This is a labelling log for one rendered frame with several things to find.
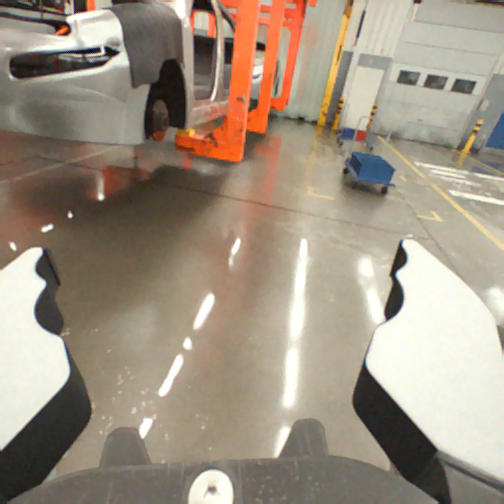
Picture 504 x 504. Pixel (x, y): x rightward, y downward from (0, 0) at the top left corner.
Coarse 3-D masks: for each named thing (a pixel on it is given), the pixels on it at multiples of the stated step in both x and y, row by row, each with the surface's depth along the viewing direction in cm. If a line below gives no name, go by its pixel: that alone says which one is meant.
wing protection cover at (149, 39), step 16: (128, 16) 169; (144, 16) 176; (160, 16) 190; (176, 16) 213; (128, 32) 170; (144, 32) 178; (160, 32) 191; (176, 32) 213; (128, 48) 173; (144, 48) 181; (160, 48) 194; (176, 48) 216; (144, 64) 184; (160, 64) 197; (144, 80) 188
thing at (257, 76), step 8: (256, 48) 899; (264, 48) 883; (256, 56) 744; (256, 64) 679; (280, 64) 990; (256, 72) 682; (280, 72) 1016; (256, 80) 686; (256, 88) 697; (272, 88) 901; (256, 96) 711; (272, 96) 930
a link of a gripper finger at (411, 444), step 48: (432, 288) 8; (384, 336) 7; (432, 336) 7; (480, 336) 7; (384, 384) 6; (432, 384) 6; (480, 384) 6; (384, 432) 6; (432, 432) 5; (480, 432) 5
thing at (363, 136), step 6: (348, 108) 711; (342, 114) 768; (342, 132) 766; (348, 132) 743; (354, 132) 741; (360, 132) 739; (366, 132) 747; (372, 132) 779; (342, 138) 746; (348, 138) 750; (360, 138) 746; (366, 138) 745; (372, 138) 744; (342, 144) 755; (372, 144) 751
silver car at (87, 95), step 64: (0, 0) 252; (128, 0) 391; (192, 0) 248; (0, 64) 154; (64, 64) 158; (128, 64) 176; (192, 64) 253; (0, 128) 177; (64, 128) 176; (128, 128) 194
